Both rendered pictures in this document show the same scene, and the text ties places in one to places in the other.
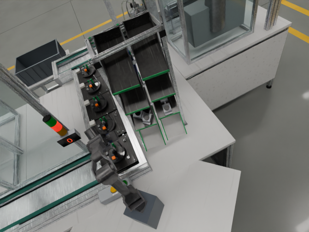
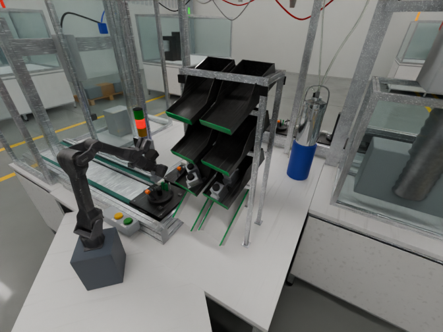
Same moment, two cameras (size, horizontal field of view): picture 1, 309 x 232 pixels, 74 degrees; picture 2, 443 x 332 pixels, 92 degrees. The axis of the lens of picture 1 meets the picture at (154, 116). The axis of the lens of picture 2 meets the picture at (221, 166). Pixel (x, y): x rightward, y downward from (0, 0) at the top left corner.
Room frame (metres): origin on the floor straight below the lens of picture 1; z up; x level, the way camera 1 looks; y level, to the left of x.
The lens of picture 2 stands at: (0.19, -0.46, 1.79)
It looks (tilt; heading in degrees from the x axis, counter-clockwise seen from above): 33 degrees down; 34
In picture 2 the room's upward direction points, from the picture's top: 1 degrees clockwise
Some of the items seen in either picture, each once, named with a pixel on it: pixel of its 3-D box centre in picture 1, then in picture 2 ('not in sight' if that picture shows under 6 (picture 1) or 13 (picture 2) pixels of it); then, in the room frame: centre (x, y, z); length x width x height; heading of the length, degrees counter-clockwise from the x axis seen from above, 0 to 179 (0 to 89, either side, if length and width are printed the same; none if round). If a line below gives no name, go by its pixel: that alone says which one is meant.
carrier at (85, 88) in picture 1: (91, 84); not in sight; (1.51, 0.40, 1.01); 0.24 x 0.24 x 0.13; 5
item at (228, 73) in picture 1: (217, 65); (382, 250); (1.67, -0.90, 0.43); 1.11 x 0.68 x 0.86; 94
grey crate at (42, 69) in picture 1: (42, 62); not in sight; (2.76, 1.12, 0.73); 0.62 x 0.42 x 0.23; 94
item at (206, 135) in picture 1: (108, 118); (204, 175); (1.21, 0.37, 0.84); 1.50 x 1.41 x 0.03; 94
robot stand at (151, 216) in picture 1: (145, 209); (101, 258); (0.36, 0.25, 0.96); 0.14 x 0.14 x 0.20; 50
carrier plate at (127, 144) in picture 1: (117, 154); (160, 197); (0.76, 0.34, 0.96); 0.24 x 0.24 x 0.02; 4
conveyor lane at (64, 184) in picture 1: (80, 175); (129, 186); (0.76, 0.64, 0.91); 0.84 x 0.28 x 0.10; 94
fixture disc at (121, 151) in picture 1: (115, 153); (159, 195); (0.76, 0.34, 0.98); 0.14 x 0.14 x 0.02
